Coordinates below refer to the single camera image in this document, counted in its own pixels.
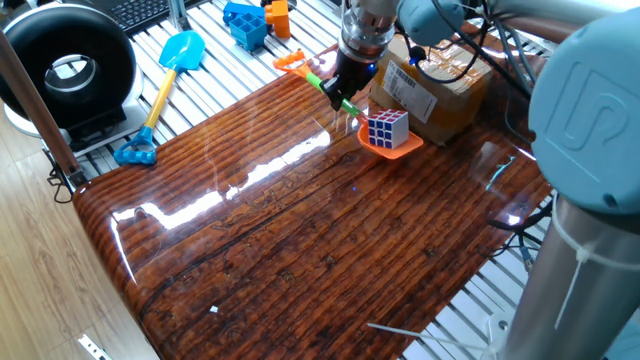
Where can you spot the white Rubik's cube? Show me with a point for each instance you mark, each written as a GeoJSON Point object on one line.
{"type": "Point", "coordinates": [387, 129]}

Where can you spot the cardboard box with yellow tape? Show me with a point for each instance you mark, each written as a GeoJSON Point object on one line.
{"type": "Point", "coordinates": [445, 85]}

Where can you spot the aluminium frame post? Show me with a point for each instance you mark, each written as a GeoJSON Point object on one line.
{"type": "Point", "coordinates": [177, 12]}

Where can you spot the blue toy block square holes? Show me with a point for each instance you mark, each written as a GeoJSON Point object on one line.
{"type": "Point", "coordinates": [248, 32]}

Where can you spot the small metal bracket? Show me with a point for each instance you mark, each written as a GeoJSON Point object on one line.
{"type": "Point", "coordinates": [92, 347]}

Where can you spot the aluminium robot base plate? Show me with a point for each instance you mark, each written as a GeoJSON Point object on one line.
{"type": "Point", "coordinates": [495, 330]}

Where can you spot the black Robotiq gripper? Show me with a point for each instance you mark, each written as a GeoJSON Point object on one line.
{"type": "Point", "coordinates": [356, 67]}

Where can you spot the glossy wood-grain table mat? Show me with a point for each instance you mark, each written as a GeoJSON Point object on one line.
{"type": "Point", "coordinates": [300, 250]}

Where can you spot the brown wooden beam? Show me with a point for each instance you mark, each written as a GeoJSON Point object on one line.
{"type": "Point", "coordinates": [30, 100]}

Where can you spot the orange toy block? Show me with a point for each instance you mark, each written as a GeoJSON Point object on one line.
{"type": "Point", "coordinates": [280, 17]}

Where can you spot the black computer keyboard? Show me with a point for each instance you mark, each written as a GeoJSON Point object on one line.
{"type": "Point", "coordinates": [140, 12]}

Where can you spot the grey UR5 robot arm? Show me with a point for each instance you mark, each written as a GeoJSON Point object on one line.
{"type": "Point", "coordinates": [585, 115]}

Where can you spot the orange toy shovel green shaft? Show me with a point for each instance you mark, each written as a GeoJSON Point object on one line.
{"type": "Point", "coordinates": [395, 150]}

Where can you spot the blue toy shovel yellow shaft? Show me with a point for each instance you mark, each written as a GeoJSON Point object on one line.
{"type": "Point", "coordinates": [182, 50]}

